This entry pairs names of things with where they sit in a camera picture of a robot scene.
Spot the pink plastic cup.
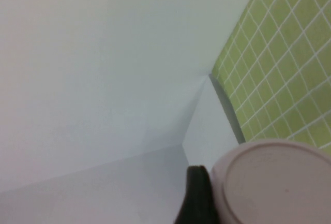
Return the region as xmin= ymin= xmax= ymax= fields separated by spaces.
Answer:
xmin=208 ymin=141 xmax=331 ymax=224

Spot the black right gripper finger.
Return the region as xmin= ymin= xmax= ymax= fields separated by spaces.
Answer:
xmin=175 ymin=165 xmax=223 ymax=224

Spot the green checkered tablecloth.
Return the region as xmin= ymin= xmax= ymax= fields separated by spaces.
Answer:
xmin=210 ymin=0 xmax=331 ymax=155

